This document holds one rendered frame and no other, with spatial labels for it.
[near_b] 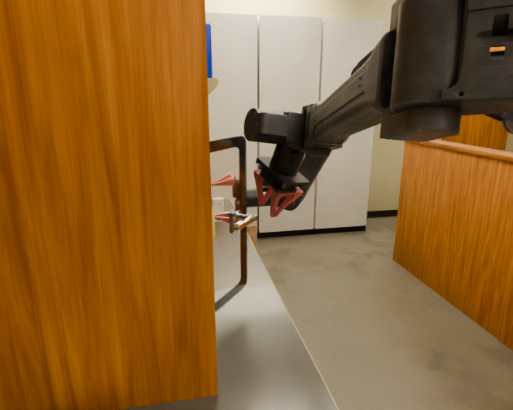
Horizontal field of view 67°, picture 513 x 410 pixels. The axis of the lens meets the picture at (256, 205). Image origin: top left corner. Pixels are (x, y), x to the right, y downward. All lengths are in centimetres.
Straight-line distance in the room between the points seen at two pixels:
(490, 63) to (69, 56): 51
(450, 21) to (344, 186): 400
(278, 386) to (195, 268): 30
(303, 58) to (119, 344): 354
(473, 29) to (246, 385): 71
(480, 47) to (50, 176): 55
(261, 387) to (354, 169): 361
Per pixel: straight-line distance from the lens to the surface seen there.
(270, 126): 66
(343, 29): 417
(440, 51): 30
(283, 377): 85
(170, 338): 73
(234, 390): 82
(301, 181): 75
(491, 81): 28
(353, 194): 434
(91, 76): 62
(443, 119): 30
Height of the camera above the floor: 148
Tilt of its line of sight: 16 degrees down
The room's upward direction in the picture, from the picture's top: straight up
